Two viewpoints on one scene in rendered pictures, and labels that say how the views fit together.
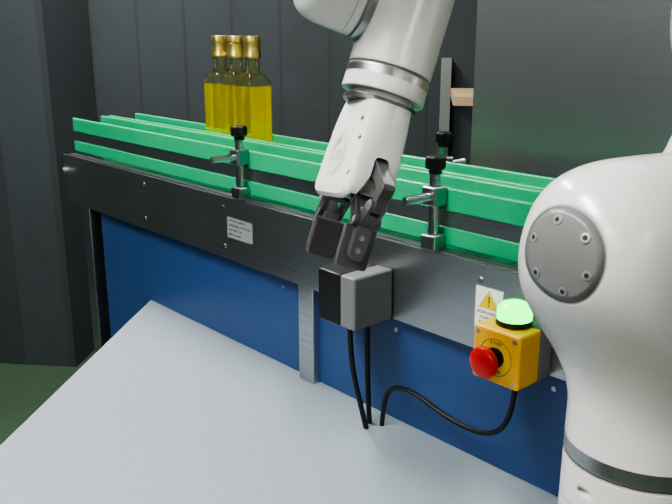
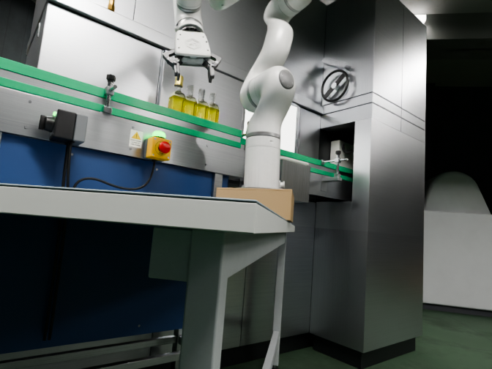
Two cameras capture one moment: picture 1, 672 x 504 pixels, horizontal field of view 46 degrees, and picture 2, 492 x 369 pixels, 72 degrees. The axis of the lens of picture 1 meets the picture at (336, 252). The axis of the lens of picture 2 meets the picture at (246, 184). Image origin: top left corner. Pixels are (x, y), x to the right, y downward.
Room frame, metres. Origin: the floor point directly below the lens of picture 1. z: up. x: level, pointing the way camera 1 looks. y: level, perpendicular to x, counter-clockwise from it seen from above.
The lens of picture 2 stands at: (0.54, 0.91, 0.72)
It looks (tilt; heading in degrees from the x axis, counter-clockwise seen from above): 7 degrees up; 273
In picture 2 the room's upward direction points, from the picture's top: 5 degrees clockwise
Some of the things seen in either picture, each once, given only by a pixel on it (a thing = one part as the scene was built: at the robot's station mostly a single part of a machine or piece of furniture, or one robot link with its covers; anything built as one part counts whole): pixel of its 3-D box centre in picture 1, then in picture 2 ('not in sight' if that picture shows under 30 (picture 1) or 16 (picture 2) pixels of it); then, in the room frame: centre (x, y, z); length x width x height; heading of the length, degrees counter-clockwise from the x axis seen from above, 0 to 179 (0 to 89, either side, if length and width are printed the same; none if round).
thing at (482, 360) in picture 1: (488, 360); (163, 147); (0.89, -0.18, 0.96); 0.04 x 0.03 x 0.04; 42
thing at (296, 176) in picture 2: not in sight; (272, 183); (0.51, -0.58, 0.92); 0.27 x 0.17 x 0.15; 132
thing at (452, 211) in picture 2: not in sight; (449, 239); (-1.61, -3.19, 0.76); 0.79 x 0.69 x 1.52; 173
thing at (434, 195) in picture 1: (423, 206); (110, 93); (1.06, -0.12, 1.11); 0.07 x 0.04 x 0.13; 132
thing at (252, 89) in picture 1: (253, 107); not in sight; (1.63, 0.17, 1.19); 0.06 x 0.06 x 0.28; 42
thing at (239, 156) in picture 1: (229, 164); not in sight; (1.40, 0.19, 1.11); 0.07 x 0.04 x 0.13; 132
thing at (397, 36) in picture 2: not in sight; (375, 75); (-0.18, -1.42, 1.86); 0.70 x 0.37 x 0.89; 42
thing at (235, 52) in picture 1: (237, 105); not in sight; (1.68, 0.21, 1.19); 0.06 x 0.06 x 0.28; 42
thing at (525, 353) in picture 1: (510, 352); (157, 150); (0.92, -0.22, 0.96); 0.07 x 0.07 x 0.07; 42
